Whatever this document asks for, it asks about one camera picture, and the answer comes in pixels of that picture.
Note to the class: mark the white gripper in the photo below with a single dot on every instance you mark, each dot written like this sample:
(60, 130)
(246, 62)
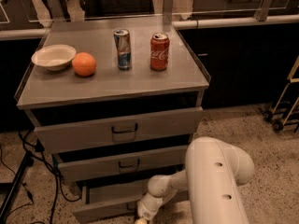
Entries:
(145, 207)

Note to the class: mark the grey bottom drawer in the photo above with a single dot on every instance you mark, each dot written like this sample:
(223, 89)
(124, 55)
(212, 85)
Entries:
(121, 198)

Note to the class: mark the grey drawer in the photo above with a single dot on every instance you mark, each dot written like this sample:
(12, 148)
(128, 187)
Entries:
(119, 130)
(122, 164)
(121, 198)

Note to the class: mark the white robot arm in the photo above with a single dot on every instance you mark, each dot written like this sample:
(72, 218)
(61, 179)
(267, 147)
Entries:
(213, 172)

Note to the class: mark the grey middle drawer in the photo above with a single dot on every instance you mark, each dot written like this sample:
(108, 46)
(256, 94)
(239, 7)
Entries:
(122, 164)

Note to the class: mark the grey top drawer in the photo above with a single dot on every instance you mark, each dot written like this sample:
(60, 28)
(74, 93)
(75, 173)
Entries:
(119, 130)

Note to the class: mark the grey drawer cabinet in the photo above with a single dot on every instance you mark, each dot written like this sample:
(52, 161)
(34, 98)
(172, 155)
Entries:
(59, 98)

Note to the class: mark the black tripod leg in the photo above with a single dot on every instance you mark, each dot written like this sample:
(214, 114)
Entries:
(13, 187)

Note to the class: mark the orange fruit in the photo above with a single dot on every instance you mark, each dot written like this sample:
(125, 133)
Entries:
(84, 64)

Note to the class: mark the yellow wheeled cart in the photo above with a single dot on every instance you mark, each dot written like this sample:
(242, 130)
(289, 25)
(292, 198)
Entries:
(284, 110)

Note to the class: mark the red cola can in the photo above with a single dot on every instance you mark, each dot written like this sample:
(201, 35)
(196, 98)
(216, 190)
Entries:
(159, 50)

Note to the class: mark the white bowl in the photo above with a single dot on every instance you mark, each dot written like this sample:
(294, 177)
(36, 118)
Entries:
(54, 57)

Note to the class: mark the blue silver drink can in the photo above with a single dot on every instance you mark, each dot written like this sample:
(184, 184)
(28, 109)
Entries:
(123, 47)

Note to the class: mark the white counter rail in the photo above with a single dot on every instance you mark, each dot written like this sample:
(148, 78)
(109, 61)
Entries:
(154, 23)

